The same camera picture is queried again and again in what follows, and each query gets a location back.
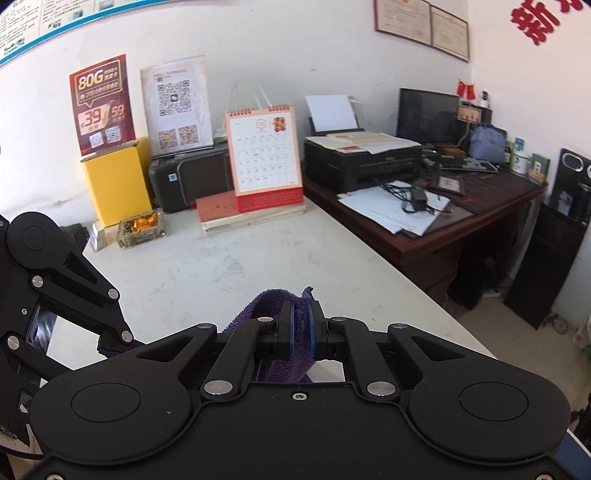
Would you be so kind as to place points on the yellow folder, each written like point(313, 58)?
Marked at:
point(118, 182)

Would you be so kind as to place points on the white card box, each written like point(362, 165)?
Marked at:
point(97, 238)

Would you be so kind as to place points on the black power adapter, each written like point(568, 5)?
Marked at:
point(419, 199)

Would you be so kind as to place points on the black printer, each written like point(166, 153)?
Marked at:
point(341, 157)

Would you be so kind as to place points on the glass ashtray with peels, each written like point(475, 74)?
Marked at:
point(140, 229)

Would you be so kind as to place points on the blue framed wall poster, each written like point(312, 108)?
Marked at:
point(28, 24)

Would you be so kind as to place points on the purple towel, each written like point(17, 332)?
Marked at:
point(292, 313)

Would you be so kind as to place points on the black computer monitor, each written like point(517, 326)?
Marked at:
point(428, 117)

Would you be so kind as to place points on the dark wooden desk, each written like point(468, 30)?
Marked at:
point(461, 252)

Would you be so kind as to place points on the blue bag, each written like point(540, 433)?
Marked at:
point(488, 143)

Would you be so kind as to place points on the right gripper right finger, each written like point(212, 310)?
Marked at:
point(350, 342)

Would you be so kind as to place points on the red book stack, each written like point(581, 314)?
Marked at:
point(219, 213)

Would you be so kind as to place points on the QR code sign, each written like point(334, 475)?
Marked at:
point(175, 100)

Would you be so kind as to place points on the white papers on desk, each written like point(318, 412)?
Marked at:
point(390, 207)

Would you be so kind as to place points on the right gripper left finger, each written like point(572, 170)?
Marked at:
point(238, 363)

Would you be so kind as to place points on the small red flags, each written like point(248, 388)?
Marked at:
point(466, 91)

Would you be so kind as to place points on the red desk calendar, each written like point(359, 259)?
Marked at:
point(264, 158)

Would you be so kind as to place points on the black water dispenser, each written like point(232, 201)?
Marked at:
point(556, 238)

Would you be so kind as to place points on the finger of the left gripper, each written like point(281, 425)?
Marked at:
point(115, 339)

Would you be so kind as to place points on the red promo sign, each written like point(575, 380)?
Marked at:
point(101, 106)

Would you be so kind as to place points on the framed certificates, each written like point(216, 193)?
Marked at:
point(422, 22)

